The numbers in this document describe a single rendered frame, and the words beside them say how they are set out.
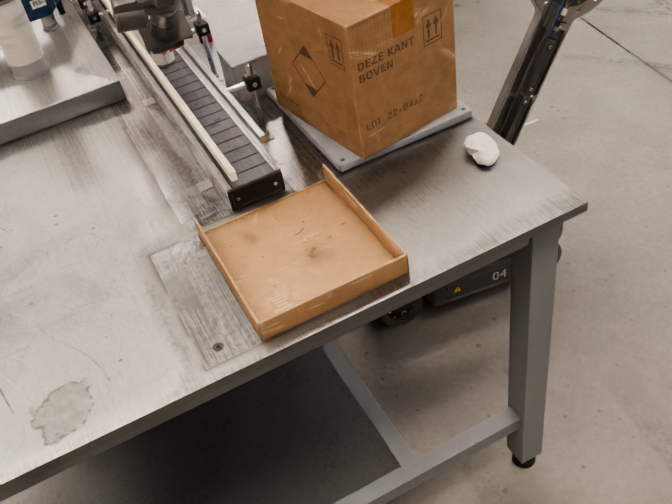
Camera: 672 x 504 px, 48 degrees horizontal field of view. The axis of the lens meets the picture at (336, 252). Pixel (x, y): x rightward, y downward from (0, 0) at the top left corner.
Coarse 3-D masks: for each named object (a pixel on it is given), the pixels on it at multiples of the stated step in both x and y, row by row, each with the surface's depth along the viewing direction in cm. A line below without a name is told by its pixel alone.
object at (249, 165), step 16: (112, 16) 199; (144, 64) 176; (176, 64) 174; (176, 80) 168; (192, 80) 167; (192, 96) 162; (208, 96) 161; (192, 112) 157; (208, 112) 156; (224, 112) 155; (192, 128) 153; (208, 128) 152; (224, 128) 151; (224, 144) 147; (240, 144) 146; (240, 160) 142; (256, 160) 141; (224, 176) 139; (240, 176) 138; (256, 176) 137
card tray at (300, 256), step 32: (320, 192) 139; (224, 224) 136; (256, 224) 135; (288, 224) 133; (320, 224) 132; (352, 224) 131; (224, 256) 129; (256, 256) 128; (288, 256) 127; (320, 256) 126; (352, 256) 125; (384, 256) 124; (256, 288) 123; (288, 288) 122; (320, 288) 121; (352, 288) 117; (256, 320) 112; (288, 320) 114
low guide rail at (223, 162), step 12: (108, 0) 198; (132, 36) 180; (144, 60) 174; (156, 72) 165; (168, 84) 160; (180, 108) 154; (192, 120) 148; (204, 132) 144; (216, 156) 138; (228, 168) 134
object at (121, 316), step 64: (192, 0) 212; (128, 64) 188; (64, 128) 170; (128, 128) 166; (448, 128) 149; (0, 192) 154; (64, 192) 151; (128, 192) 148; (192, 192) 145; (384, 192) 137; (448, 192) 134; (512, 192) 132; (0, 256) 139; (64, 256) 136; (128, 256) 134; (192, 256) 131; (448, 256) 122; (0, 320) 126; (64, 320) 124; (128, 320) 122; (192, 320) 120; (320, 320) 116; (0, 384) 116; (64, 384) 114; (128, 384) 112; (192, 384) 110; (0, 448) 107; (64, 448) 105
